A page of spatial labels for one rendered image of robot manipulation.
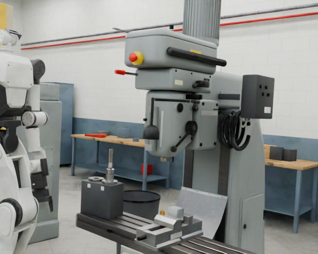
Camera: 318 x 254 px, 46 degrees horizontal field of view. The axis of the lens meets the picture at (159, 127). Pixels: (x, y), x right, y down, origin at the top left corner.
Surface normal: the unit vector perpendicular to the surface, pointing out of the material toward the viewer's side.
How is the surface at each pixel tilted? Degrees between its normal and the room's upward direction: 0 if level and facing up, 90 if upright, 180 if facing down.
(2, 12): 90
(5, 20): 90
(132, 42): 90
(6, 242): 115
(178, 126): 90
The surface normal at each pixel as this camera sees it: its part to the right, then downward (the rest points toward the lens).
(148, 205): 0.50, 0.14
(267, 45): -0.65, 0.00
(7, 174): -0.29, 0.45
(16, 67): 0.94, 0.07
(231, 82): 0.76, 0.07
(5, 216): -0.33, 0.04
